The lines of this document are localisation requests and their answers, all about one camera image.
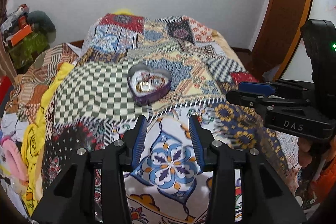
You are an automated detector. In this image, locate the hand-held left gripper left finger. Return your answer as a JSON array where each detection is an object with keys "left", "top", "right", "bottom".
[{"left": 31, "top": 115, "right": 148, "bottom": 224}]

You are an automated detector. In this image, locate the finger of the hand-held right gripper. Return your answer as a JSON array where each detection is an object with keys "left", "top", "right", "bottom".
[
  {"left": 238, "top": 81, "right": 277, "bottom": 96},
  {"left": 226, "top": 90, "right": 266, "bottom": 109}
]

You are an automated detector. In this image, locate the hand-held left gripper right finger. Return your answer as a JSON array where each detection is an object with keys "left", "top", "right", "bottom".
[{"left": 188, "top": 115, "right": 306, "bottom": 224}]

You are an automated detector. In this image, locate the purple heart-shaped box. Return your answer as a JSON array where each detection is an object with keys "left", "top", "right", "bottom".
[{"left": 127, "top": 64, "right": 172, "bottom": 106}]

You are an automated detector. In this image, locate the person's right forearm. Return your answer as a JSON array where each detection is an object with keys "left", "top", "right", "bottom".
[{"left": 307, "top": 154, "right": 336, "bottom": 205}]

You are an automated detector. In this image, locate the person's right hand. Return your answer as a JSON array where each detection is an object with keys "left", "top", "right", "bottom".
[{"left": 297, "top": 138, "right": 316, "bottom": 168}]

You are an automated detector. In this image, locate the wooden door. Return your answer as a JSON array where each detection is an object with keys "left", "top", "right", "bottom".
[{"left": 251, "top": 0, "right": 315, "bottom": 83}]

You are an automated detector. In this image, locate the colourful patchwork blanket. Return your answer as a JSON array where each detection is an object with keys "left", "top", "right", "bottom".
[{"left": 42, "top": 13, "right": 290, "bottom": 224}]

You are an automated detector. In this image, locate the yellow printed cloth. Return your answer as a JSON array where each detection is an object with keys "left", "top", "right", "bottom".
[{"left": 21, "top": 62, "right": 74, "bottom": 215}]

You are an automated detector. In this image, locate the brown patterned quilt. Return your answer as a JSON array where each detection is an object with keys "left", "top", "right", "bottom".
[{"left": 5, "top": 43, "right": 80, "bottom": 119}]

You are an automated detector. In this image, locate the pink plush toy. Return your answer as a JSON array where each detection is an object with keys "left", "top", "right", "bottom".
[{"left": 0, "top": 137, "right": 30, "bottom": 188}]

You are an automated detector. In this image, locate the yellow plastic object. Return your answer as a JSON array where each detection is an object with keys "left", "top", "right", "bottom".
[{"left": 114, "top": 8, "right": 135, "bottom": 16}]

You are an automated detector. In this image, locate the grey cushion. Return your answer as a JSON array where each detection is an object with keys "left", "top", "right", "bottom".
[{"left": 27, "top": 10, "right": 57, "bottom": 43}]

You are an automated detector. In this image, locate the orange box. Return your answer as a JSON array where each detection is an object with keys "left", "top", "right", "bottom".
[{"left": 10, "top": 25, "right": 33, "bottom": 47}]

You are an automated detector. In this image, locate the pile of household clutter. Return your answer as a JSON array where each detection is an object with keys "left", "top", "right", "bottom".
[{"left": 1, "top": 4, "right": 30, "bottom": 39}]

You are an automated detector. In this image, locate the striped brown curtain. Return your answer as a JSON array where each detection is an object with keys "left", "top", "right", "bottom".
[{"left": 0, "top": 0, "right": 16, "bottom": 77}]

